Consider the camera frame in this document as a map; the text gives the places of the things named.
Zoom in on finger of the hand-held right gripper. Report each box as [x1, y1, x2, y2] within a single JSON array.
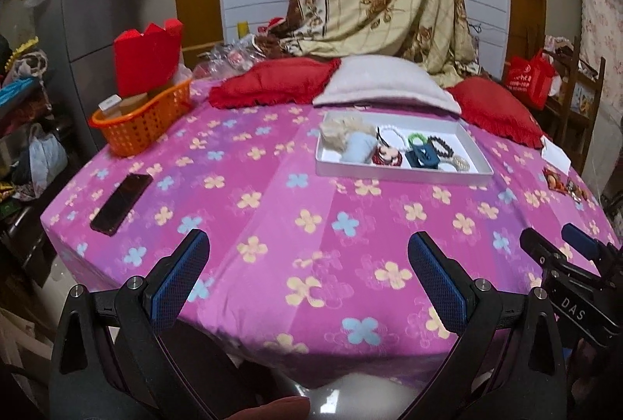
[[561, 222, 615, 261], [519, 228, 570, 267]]

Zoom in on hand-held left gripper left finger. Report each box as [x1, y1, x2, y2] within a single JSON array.
[[46, 228, 215, 420]]

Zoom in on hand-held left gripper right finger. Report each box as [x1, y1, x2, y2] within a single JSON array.
[[408, 231, 570, 420]]

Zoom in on pale gold bead bracelet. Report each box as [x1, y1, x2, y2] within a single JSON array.
[[437, 156, 472, 172]]

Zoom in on blue hair claw clip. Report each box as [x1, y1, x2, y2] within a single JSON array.
[[405, 146, 440, 169]]

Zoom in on dark bead bracelet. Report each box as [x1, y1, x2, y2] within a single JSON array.
[[425, 135, 461, 159]]

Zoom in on red bead bracelet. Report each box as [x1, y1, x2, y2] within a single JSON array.
[[372, 146, 406, 168]]

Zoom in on white shallow box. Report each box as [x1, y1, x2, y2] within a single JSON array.
[[315, 109, 494, 178]]

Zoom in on light blue towel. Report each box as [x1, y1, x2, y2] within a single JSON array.
[[341, 133, 383, 165]]

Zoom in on white bead bracelet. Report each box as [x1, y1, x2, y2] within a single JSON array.
[[378, 123, 408, 149]]

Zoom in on cream lace scrunchie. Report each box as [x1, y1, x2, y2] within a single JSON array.
[[320, 115, 377, 152]]

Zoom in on person's left hand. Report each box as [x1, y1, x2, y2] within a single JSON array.
[[226, 395, 311, 420]]

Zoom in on small snack packets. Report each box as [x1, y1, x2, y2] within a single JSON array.
[[542, 166, 586, 204]]

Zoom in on white paper card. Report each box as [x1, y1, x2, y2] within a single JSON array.
[[539, 135, 574, 172]]

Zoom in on black smartphone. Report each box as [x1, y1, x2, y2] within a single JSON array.
[[90, 173, 153, 237]]

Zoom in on pink floral bedsheet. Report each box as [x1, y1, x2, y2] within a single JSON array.
[[40, 79, 621, 390]]

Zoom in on red ruffled pillow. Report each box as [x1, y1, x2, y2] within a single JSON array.
[[445, 76, 545, 150], [208, 58, 342, 110]]

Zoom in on wooden chair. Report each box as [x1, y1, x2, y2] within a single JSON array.
[[542, 35, 607, 160]]

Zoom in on orange plastic basket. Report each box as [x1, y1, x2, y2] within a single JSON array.
[[88, 77, 194, 157]]

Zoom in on red shopping bag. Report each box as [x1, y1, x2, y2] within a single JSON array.
[[503, 50, 556, 109]]

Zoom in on white plastic bag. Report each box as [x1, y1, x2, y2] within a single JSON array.
[[26, 124, 69, 186]]

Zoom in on grey white pillow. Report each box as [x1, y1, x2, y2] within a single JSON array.
[[311, 55, 462, 115]]

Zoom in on red paper box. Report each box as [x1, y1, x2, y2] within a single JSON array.
[[113, 18, 184, 98]]

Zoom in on clear plastic bags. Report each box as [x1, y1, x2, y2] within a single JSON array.
[[197, 35, 273, 80]]

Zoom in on pink floral curtain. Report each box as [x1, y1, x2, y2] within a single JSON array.
[[577, 0, 623, 83]]

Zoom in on grey refrigerator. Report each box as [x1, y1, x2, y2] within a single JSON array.
[[51, 0, 164, 151]]

